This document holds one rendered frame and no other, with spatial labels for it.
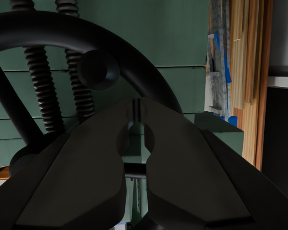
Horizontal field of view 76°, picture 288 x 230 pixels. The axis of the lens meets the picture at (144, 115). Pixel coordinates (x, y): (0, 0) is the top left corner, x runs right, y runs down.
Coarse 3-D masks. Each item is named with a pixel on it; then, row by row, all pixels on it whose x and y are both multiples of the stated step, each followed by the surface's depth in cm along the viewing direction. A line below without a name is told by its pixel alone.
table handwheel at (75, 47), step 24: (0, 24) 15; (24, 24) 15; (48, 24) 15; (72, 24) 15; (0, 48) 16; (72, 48) 16; (96, 48) 15; (120, 48) 16; (0, 72) 17; (120, 72) 16; (144, 72) 16; (0, 96) 17; (144, 96) 17; (168, 96) 17; (24, 120) 17; (48, 144) 17; (144, 168) 19; (144, 216) 21
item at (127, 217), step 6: (126, 180) 29; (132, 180) 31; (126, 186) 29; (132, 186) 36; (132, 192) 35; (126, 198) 29; (132, 198) 34; (126, 204) 30; (132, 204) 34; (126, 210) 30; (126, 216) 30; (120, 222) 30
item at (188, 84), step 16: (16, 80) 34; (64, 80) 34; (176, 80) 35; (192, 80) 35; (32, 96) 35; (64, 96) 35; (96, 96) 35; (112, 96) 35; (128, 96) 35; (176, 96) 35; (192, 96) 35; (0, 112) 35; (32, 112) 36; (64, 112) 36; (96, 112) 36; (192, 112) 36
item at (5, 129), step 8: (0, 120) 36; (8, 120) 36; (40, 120) 36; (64, 120) 36; (72, 120) 36; (136, 120) 36; (192, 120) 37; (0, 128) 36; (8, 128) 36; (40, 128) 36; (64, 128) 36; (136, 128) 37; (0, 136) 36; (8, 136) 36; (16, 136) 37
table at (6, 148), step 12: (204, 120) 46; (216, 120) 46; (216, 132) 37; (228, 132) 37; (240, 132) 37; (0, 144) 37; (12, 144) 37; (24, 144) 37; (132, 144) 32; (228, 144) 38; (240, 144) 38; (0, 156) 37; (12, 156) 37; (132, 156) 28; (144, 156) 38
